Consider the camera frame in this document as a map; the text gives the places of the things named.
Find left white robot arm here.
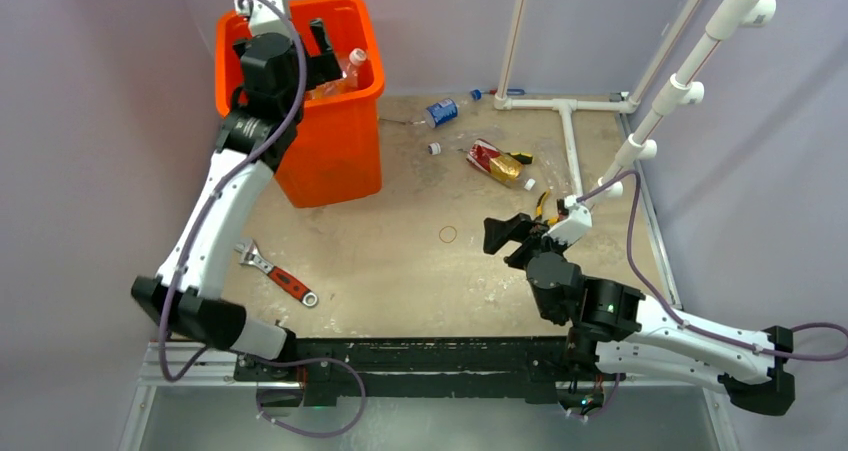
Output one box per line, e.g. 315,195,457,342
131,19,311,380

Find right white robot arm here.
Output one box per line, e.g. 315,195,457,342
483,206,795,416

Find aluminium frame rail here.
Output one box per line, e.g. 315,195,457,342
119,340,266,451

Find blue label bottle far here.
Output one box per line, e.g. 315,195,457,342
407,89,483,129

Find red gold snack wrapper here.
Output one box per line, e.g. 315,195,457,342
466,139,536,191

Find blue cap pen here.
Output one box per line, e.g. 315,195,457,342
487,88,526,99

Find yellow handle pliers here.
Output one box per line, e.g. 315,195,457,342
534,190,550,222

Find red handle adjustable wrench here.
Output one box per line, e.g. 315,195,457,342
234,238,319,308

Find yellow black screwdriver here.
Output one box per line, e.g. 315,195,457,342
509,152,534,165

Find orange plastic bin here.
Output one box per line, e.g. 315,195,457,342
215,0,385,208

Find rubber band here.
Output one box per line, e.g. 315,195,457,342
438,225,458,244

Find white PVC pipe frame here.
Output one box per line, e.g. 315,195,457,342
493,0,720,201

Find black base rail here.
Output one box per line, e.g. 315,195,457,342
234,336,601,406

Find orange drink bottle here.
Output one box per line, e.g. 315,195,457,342
307,48,368,100

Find white PVC diagonal pole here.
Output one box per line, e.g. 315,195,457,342
578,0,776,209

